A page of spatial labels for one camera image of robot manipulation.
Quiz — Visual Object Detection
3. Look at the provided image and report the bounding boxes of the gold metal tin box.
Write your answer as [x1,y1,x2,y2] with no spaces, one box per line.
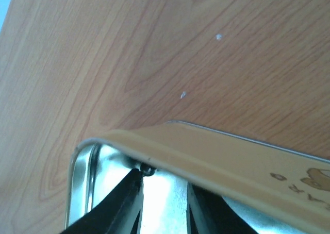
[64,121,329,233]

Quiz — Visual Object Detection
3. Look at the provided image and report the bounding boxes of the black pawn chess piece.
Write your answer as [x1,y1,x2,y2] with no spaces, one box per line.
[140,163,157,177]

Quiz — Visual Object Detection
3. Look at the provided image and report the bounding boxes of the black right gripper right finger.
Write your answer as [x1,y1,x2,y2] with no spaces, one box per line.
[186,183,256,233]

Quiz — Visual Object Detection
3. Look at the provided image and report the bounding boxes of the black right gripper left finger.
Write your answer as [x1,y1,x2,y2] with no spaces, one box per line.
[62,169,143,233]

